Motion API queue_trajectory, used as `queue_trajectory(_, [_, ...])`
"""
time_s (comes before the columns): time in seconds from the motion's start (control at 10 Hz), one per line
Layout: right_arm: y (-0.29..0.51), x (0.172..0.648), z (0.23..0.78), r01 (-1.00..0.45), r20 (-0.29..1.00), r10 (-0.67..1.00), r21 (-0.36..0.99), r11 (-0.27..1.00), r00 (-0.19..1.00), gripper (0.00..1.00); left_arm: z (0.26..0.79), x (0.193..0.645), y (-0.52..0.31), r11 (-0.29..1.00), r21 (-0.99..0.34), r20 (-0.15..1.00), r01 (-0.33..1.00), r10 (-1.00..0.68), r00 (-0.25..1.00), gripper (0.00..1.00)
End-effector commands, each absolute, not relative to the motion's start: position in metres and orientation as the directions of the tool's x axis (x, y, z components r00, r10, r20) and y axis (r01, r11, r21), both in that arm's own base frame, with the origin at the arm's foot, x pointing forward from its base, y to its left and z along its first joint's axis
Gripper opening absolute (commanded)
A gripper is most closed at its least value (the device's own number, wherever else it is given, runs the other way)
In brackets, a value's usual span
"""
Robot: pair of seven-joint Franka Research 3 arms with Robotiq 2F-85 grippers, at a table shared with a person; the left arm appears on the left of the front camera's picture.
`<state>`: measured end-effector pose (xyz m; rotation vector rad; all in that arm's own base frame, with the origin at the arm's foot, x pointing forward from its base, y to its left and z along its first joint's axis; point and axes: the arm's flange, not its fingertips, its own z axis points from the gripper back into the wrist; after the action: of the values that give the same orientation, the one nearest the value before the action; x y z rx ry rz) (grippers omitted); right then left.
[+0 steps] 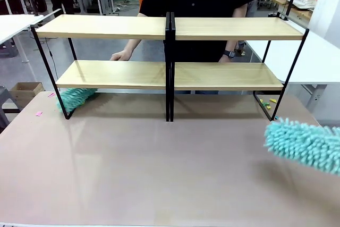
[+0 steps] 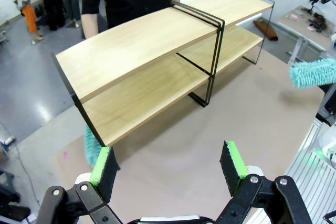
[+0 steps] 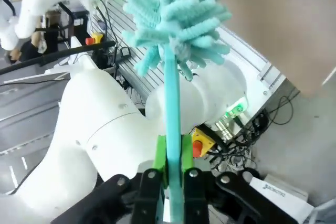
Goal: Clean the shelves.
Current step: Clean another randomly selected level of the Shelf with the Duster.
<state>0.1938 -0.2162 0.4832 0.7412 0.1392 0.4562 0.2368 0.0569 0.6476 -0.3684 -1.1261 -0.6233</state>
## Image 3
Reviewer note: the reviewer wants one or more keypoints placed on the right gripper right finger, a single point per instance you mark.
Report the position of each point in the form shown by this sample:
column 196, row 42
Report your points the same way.
column 210, row 190

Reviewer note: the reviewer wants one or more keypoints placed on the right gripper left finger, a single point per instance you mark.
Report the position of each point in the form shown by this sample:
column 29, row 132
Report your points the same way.
column 147, row 190

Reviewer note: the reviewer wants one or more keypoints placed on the teal microfibre duster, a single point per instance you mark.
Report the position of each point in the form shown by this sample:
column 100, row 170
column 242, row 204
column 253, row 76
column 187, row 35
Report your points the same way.
column 172, row 103

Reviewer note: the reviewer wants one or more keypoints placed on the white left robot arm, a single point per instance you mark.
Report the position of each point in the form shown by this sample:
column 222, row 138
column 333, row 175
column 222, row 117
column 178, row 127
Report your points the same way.
column 29, row 11

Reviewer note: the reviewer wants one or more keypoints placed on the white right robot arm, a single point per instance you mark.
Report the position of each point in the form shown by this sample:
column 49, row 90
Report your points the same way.
column 105, row 119

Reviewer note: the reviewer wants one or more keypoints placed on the yellow emergency stop button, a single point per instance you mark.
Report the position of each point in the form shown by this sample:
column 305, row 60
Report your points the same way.
column 202, row 142
column 94, row 38

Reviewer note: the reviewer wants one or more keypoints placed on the white Robotiq box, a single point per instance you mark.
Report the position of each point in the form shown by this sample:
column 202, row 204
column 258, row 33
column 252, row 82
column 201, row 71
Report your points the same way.
column 278, row 193

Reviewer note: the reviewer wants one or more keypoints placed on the small black power adapter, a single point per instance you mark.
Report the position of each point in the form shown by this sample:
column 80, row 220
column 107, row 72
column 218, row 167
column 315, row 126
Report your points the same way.
column 125, row 51

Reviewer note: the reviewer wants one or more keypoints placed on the black controller box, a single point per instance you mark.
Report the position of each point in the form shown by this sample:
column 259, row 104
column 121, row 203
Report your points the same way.
column 78, row 22

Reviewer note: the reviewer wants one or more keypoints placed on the seated background person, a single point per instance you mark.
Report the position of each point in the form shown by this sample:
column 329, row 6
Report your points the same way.
column 32, row 47

